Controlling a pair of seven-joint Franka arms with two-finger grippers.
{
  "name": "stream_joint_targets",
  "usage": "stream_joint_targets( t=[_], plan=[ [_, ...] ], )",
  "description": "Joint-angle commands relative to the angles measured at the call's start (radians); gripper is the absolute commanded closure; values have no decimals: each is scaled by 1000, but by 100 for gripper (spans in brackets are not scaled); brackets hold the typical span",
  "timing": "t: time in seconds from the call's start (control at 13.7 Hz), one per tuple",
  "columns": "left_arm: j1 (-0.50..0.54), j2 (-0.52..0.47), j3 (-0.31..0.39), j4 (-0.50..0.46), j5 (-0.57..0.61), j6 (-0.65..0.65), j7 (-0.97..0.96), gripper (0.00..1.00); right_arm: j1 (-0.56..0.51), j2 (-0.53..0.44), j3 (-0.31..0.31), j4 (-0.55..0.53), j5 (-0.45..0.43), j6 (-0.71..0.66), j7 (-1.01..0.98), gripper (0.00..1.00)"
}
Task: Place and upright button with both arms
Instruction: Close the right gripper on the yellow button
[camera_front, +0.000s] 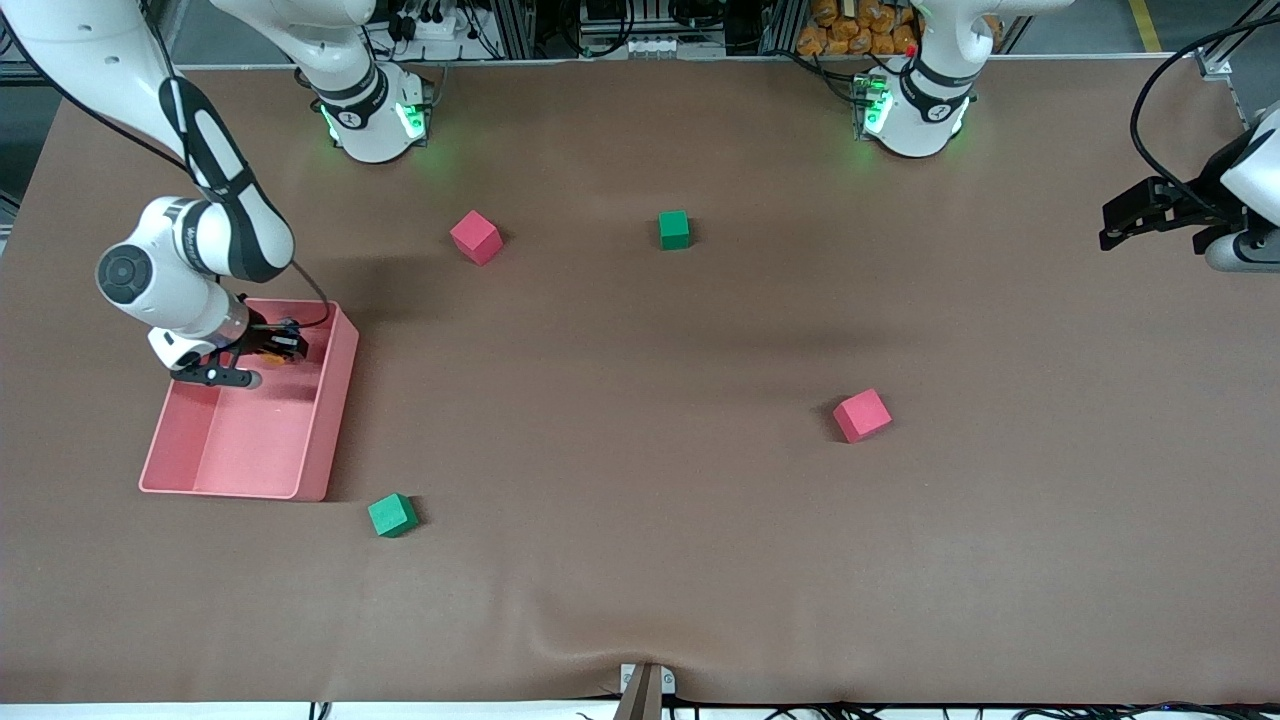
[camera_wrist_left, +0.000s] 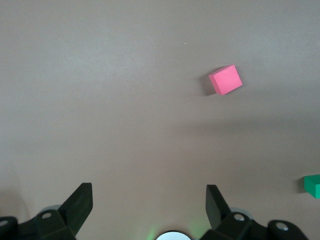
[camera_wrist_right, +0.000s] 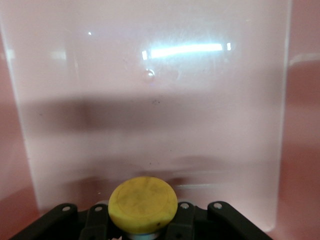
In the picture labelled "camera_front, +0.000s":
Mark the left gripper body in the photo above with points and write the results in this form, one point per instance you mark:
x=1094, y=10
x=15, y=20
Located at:
x=1197, y=206

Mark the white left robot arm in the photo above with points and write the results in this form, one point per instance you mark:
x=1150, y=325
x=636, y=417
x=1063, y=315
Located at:
x=925, y=110

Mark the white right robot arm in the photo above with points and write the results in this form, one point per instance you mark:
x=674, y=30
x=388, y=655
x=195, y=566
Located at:
x=120, y=60

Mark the pink plastic bin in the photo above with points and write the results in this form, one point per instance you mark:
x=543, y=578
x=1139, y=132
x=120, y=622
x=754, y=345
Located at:
x=260, y=440

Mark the green foam cube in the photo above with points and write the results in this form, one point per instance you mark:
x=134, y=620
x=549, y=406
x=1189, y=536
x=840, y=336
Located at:
x=673, y=230
x=391, y=516

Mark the pink foam cube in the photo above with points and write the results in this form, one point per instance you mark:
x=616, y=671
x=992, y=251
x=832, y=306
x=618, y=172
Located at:
x=860, y=417
x=475, y=238

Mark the pile of orange objects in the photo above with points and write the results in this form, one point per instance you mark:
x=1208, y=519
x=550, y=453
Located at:
x=850, y=30

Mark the white power strip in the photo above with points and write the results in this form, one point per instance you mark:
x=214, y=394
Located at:
x=440, y=28

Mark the brown table mat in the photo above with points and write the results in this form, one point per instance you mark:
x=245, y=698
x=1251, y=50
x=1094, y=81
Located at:
x=640, y=560

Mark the white terminal block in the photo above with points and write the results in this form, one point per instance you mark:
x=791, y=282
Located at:
x=650, y=46

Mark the aluminium corner bracket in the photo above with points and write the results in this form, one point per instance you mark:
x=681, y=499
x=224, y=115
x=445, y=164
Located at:
x=1215, y=65

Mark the metal table edge bracket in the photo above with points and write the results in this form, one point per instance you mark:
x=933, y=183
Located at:
x=640, y=700

